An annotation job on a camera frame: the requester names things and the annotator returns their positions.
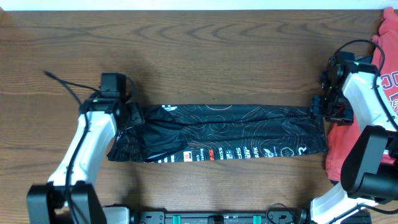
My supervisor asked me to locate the black orange patterned jersey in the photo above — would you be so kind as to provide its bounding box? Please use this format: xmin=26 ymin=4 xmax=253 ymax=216
xmin=107 ymin=105 xmax=328 ymax=163

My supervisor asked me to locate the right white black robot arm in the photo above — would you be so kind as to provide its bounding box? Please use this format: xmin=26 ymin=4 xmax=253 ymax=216
xmin=308 ymin=51 xmax=397 ymax=223

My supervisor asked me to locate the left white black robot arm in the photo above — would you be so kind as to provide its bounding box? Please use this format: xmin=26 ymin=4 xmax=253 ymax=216
xmin=27 ymin=72 xmax=144 ymax=224

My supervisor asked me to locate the red printed t-shirt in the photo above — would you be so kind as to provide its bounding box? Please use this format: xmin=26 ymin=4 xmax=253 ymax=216
xmin=325 ymin=7 xmax=398 ymax=183

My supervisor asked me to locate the navy blue folded garment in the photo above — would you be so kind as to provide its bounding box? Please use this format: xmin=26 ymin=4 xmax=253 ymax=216
xmin=355 ymin=55 xmax=373 ymax=65

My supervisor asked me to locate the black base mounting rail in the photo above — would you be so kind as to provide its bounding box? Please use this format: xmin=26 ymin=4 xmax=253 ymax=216
xmin=102 ymin=205 xmax=373 ymax=224

